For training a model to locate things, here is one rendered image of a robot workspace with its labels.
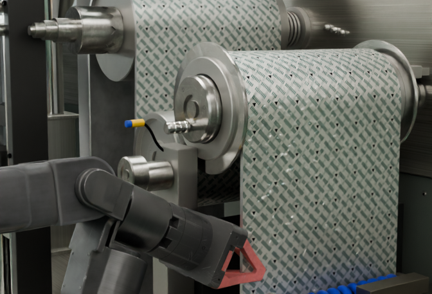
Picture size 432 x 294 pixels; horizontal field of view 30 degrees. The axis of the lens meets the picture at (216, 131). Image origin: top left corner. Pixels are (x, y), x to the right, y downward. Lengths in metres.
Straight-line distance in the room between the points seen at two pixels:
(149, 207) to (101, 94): 0.44
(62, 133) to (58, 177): 0.86
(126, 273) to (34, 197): 0.12
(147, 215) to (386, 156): 0.34
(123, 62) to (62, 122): 0.49
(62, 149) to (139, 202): 0.81
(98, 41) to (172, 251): 0.37
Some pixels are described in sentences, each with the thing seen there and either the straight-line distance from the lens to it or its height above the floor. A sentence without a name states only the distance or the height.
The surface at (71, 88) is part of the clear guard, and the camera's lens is 1.88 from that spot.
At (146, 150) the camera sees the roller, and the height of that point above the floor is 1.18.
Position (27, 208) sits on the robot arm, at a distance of 0.71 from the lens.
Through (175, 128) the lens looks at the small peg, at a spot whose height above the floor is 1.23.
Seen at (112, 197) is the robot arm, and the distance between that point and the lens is 0.73.
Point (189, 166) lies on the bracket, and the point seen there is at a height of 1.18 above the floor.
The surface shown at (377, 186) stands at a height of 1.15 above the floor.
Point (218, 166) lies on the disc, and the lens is 0.89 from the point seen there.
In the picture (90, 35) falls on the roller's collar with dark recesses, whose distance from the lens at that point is 1.07.
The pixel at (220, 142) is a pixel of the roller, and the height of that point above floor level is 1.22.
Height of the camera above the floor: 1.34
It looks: 8 degrees down
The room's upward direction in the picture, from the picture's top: straight up
